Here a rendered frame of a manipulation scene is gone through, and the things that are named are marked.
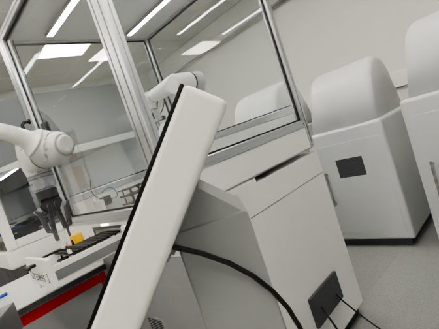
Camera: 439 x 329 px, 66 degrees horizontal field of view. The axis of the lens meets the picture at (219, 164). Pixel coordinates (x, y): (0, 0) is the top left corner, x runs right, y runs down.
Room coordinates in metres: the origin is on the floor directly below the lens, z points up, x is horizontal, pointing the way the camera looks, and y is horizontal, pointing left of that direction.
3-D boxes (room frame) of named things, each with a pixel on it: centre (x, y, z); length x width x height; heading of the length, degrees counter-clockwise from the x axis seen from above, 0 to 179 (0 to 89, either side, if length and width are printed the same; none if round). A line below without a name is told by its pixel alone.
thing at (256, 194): (1.77, 0.19, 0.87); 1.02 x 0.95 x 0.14; 44
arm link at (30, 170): (1.27, 0.65, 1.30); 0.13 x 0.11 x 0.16; 54
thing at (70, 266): (1.41, 0.63, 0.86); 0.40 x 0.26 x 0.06; 134
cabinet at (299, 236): (1.76, 0.19, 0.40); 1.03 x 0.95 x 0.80; 44
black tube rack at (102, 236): (1.40, 0.63, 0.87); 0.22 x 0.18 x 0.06; 134
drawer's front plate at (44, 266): (1.26, 0.78, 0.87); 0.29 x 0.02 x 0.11; 44
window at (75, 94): (1.45, 0.52, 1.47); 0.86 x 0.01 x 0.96; 44
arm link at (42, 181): (1.28, 0.66, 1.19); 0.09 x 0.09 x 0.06
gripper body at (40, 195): (1.28, 0.66, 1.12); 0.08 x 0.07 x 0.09; 134
